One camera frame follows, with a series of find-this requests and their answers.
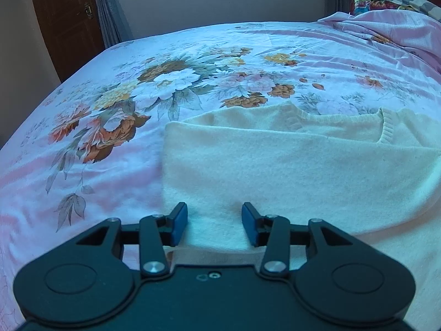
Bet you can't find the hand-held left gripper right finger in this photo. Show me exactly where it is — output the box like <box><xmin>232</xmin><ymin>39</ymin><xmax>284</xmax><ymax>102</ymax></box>
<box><xmin>241</xmin><ymin>202</ymin><xmax>354</xmax><ymax>278</ymax></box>

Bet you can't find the grey striped pillow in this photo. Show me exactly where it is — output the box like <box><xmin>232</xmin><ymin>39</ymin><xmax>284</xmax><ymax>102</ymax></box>
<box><xmin>379</xmin><ymin>0</ymin><xmax>441</xmax><ymax>19</ymax></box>

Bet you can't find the floral bed sheet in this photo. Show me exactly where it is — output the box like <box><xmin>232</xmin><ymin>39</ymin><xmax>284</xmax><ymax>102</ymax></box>
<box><xmin>0</xmin><ymin>21</ymin><xmax>441</xmax><ymax>331</ymax></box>

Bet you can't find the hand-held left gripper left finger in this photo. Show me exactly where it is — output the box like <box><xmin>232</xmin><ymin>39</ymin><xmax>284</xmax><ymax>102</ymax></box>
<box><xmin>76</xmin><ymin>202</ymin><xmax>189</xmax><ymax>278</ymax></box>

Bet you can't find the pink blanket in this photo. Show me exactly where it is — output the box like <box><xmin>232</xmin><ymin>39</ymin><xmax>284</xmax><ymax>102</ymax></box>
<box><xmin>316</xmin><ymin>9</ymin><xmax>441</xmax><ymax>67</ymax></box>

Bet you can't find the cream knit sweater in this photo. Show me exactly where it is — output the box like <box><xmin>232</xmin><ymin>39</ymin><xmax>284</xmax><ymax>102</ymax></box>
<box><xmin>161</xmin><ymin>103</ymin><xmax>441</xmax><ymax>253</ymax></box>

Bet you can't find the brown wooden door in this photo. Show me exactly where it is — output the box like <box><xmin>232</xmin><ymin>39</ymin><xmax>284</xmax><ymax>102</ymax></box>
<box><xmin>28</xmin><ymin>0</ymin><xmax>106</xmax><ymax>84</ymax></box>

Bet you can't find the colourful floral pillow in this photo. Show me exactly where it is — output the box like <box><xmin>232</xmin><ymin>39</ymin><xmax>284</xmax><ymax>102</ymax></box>
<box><xmin>351</xmin><ymin>0</ymin><xmax>416</xmax><ymax>17</ymax></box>

